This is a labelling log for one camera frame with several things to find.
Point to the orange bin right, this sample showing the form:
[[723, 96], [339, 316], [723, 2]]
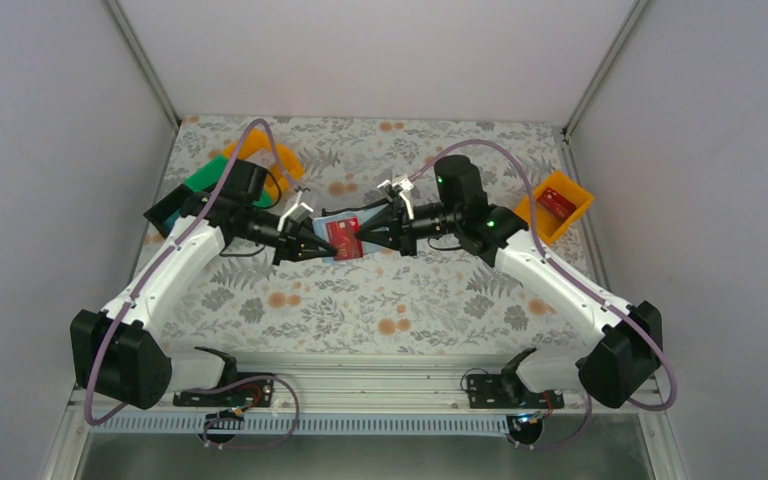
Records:
[[549, 229]]

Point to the red card in bin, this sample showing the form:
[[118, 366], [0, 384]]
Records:
[[556, 204]]

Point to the orange bin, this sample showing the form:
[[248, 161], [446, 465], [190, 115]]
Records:
[[257, 149], [549, 229]]

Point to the aluminium rail frame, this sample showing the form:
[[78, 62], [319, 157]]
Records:
[[576, 442]]

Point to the black bin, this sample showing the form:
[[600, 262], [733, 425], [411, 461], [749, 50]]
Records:
[[173, 201]]

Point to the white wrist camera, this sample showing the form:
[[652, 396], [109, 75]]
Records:
[[296, 210], [400, 187]]

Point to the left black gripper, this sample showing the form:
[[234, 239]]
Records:
[[287, 240]]

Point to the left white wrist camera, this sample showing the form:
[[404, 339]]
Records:
[[296, 210]]

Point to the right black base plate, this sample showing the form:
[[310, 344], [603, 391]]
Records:
[[493, 391]]

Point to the grey slotted cable duct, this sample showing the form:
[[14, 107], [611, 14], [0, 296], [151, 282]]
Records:
[[310, 424]]

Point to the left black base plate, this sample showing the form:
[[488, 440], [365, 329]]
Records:
[[257, 393]]

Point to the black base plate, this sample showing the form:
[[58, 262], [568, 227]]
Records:
[[257, 393], [493, 391]]

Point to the orange bin back left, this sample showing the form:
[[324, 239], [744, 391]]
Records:
[[257, 149]]

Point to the teal card in black bin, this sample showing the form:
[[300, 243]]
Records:
[[168, 223]]

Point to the floral patterned table mat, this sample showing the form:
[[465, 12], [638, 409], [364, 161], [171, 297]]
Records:
[[441, 301]]

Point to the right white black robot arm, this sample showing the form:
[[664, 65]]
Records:
[[620, 343]]

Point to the green bin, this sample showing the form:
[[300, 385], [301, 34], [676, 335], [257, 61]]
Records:
[[209, 174]]

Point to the black card holder wallet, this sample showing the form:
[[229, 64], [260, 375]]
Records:
[[362, 216]]

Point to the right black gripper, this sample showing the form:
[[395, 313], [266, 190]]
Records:
[[404, 225]]

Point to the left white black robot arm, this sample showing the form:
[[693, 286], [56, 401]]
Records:
[[116, 351]]

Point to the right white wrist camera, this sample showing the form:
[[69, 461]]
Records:
[[400, 187]]

